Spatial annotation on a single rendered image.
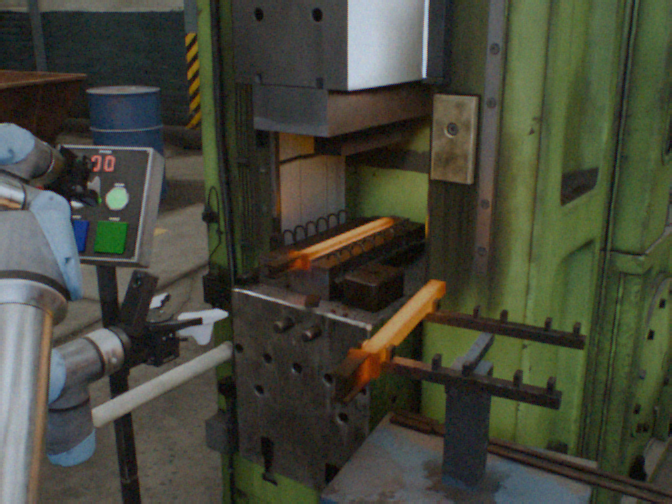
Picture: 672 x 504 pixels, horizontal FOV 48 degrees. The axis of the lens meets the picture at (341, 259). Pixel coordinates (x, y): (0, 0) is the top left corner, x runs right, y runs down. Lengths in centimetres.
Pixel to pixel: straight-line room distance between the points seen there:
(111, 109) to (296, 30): 471
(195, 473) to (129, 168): 124
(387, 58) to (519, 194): 39
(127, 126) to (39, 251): 526
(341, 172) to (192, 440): 129
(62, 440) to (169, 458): 155
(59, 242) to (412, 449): 75
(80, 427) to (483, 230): 84
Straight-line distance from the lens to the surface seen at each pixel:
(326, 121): 152
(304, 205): 193
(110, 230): 183
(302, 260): 162
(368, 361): 109
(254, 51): 163
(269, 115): 162
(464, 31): 151
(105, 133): 625
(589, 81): 181
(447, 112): 151
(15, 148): 145
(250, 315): 170
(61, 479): 281
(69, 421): 126
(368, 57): 154
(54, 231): 95
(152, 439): 293
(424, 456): 138
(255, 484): 193
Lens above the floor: 152
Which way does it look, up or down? 19 degrees down
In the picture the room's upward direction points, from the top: straight up
